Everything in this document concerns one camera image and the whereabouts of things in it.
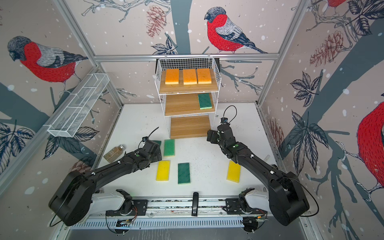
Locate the yellow sponge left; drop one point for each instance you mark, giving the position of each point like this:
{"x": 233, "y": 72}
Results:
{"x": 163, "y": 171}

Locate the dark green sponge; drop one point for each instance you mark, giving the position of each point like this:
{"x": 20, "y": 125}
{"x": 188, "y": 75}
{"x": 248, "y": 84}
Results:
{"x": 158, "y": 142}
{"x": 205, "y": 101}
{"x": 184, "y": 176}

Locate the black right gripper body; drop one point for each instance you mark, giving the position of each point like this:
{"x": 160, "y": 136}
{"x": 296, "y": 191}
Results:
{"x": 221, "y": 144}

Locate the white wire wall basket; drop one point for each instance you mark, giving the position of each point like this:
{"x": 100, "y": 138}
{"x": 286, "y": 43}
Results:
{"x": 81, "y": 102}

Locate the black handle on rail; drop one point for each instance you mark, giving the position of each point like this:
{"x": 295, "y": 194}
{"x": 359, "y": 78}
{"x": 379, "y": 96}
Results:
{"x": 195, "y": 204}

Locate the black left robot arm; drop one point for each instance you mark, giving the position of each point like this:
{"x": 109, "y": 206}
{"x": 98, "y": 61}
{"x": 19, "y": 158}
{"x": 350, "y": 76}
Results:
{"x": 72, "y": 200}

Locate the top wooden shelf board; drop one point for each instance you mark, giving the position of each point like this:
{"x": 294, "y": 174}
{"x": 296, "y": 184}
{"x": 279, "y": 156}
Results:
{"x": 186, "y": 89}

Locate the yellow sponge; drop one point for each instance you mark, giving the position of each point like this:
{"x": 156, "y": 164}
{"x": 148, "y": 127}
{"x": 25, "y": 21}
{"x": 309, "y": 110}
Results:
{"x": 163, "y": 171}
{"x": 234, "y": 172}

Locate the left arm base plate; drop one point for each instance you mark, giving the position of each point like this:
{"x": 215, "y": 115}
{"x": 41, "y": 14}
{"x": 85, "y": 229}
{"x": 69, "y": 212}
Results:
{"x": 130, "y": 208}

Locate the orange sponge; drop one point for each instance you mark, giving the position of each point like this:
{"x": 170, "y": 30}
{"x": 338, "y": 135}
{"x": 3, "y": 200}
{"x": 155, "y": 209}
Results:
{"x": 172, "y": 77}
{"x": 204, "y": 76}
{"x": 190, "y": 77}

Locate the bottom wooden shelf board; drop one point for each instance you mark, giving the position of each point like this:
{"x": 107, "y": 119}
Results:
{"x": 190, "y": 127}

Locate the light green sponge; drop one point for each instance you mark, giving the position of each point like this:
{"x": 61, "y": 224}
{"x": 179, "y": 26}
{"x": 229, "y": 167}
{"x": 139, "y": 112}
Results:
{"x": 169, "y": 148}

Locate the yellow sponge right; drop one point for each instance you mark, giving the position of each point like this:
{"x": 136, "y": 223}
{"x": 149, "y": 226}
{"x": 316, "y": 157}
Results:
{"x": 234, "y": 172}

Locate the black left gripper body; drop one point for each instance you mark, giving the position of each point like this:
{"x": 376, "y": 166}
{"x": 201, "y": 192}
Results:
{"x": 156, "y": 157}

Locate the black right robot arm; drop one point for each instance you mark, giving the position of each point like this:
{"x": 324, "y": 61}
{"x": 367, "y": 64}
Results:
{"x": 287, "y": 199}

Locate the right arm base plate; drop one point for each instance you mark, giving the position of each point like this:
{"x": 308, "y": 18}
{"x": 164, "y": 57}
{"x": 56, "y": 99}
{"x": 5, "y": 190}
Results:
{"x": 240, "y": 206}

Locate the white wire three-tier shelf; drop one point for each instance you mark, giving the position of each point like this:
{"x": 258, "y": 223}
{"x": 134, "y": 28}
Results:
{"x": 189, "y": 63}

